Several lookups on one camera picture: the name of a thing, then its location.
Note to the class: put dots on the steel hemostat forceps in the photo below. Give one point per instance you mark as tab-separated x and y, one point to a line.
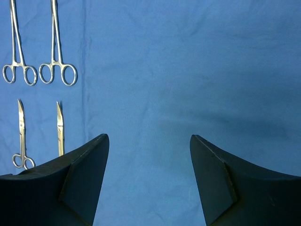
56	53
9	70

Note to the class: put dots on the blue surgical drape cloth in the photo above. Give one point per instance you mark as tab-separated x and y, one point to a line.
152	73

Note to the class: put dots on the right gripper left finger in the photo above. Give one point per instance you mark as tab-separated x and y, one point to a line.
61	192

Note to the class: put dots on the steel surgical scissors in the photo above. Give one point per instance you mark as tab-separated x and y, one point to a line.
60	130
20	159

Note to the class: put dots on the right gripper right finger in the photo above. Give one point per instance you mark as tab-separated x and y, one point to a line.
235	192

